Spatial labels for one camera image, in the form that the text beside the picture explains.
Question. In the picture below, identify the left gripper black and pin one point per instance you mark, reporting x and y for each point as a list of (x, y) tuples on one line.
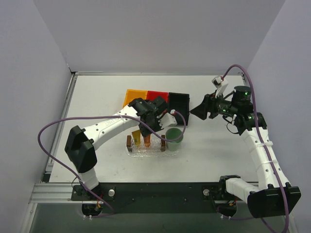
[(147, 128)]

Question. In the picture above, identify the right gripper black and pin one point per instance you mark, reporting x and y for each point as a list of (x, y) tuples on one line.
[(209, 107)]

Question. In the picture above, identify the orange toothpaste tube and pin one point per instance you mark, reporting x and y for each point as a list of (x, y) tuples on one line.
[(147, 141)]

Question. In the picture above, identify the yellow toothpaste tube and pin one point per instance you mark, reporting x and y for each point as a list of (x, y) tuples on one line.
[(136, 138)]

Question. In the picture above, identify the clear toothbrush holder brown ends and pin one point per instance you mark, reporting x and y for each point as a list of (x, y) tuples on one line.
[(131, 148)]

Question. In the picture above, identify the mint green cup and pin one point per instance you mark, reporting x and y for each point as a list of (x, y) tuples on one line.
[(174, 137)]

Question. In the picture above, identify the black plastic bin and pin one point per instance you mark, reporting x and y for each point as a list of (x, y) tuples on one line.
[(181, 103)]

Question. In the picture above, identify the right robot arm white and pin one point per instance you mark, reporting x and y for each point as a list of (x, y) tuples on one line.
[(274, 195)]

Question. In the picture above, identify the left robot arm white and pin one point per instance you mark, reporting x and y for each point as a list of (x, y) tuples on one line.
[(81, 145)]

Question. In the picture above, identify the clear textured oval tray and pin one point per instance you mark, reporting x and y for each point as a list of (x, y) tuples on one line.
[(165, 153)]

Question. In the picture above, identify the red plastic bin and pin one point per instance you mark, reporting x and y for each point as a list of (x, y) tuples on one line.
[(152, 95)]

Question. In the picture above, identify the yellow plastic bin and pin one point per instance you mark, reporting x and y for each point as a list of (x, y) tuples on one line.
[(132, 94)]

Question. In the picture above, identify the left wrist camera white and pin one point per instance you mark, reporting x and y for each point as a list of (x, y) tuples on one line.
[(168, 120)]

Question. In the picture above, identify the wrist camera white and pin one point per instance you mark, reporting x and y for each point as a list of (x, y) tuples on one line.
[(168, 120), (220, 83)]

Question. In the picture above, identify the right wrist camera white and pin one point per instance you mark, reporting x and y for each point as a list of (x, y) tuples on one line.
[(220, 83)]

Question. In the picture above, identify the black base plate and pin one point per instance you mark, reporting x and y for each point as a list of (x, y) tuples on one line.
[(156, 198)]

